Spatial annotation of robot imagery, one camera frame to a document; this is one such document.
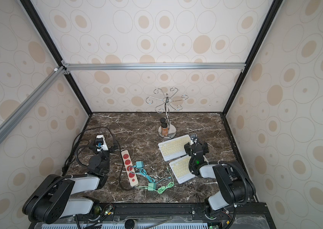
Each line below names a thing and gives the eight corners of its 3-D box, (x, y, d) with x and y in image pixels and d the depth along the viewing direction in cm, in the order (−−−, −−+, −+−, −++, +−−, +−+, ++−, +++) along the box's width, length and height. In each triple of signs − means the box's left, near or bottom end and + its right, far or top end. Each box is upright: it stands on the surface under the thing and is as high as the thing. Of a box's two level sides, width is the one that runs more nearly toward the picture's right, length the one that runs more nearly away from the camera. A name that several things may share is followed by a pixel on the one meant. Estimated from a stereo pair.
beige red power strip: (131, 187, 84) (129, 185, 81) (121, 153, 98) (120, 151, 95) (139, 184, 85) (138, 182, 82) (128, 151, 99) (127, 148, 97)
